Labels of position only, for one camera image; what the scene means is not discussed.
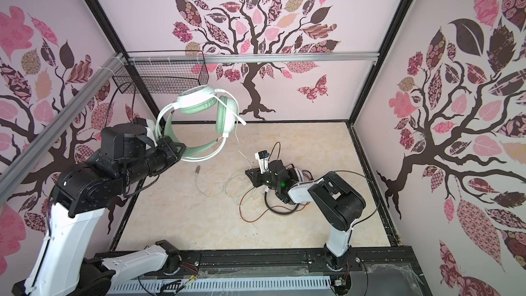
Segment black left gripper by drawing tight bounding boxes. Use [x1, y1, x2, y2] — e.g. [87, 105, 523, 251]
[119, 135, 186, 187]

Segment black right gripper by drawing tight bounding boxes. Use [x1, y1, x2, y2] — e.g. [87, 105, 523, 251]
[246, 166, 282, 193]

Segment mint green headphones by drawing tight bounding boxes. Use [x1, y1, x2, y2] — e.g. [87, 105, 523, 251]
[151, 84, 247, 163]

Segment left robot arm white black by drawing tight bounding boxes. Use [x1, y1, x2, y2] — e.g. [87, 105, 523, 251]
[12, 119, 186, 295]

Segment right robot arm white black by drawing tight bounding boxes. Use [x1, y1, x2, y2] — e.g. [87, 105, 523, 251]
[245, 158, 366, 271]

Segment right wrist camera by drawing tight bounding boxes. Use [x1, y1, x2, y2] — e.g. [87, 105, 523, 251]
[255, 150, 270, 173]

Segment red headphone cable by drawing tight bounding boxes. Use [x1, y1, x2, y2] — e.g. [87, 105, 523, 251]
[239, 184, 309, 223]

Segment black wire mesh basket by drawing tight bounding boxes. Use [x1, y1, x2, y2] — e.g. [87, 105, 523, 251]
[112, 49, 209, 95]

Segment white slotted cable duct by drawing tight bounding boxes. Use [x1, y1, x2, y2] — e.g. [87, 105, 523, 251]
[108, 276, 334, 295]

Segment left aluminium rail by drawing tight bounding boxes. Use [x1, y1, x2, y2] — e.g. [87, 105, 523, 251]
[1, 53, 125, 204]

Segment aluminium rail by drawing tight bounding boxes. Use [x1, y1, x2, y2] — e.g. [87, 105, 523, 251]
[1, 53, 125, 204]
[127, 52, 379, 64]

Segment rear aluminium rail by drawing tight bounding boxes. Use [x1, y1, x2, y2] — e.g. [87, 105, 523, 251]
[127, 52, 379, 64]

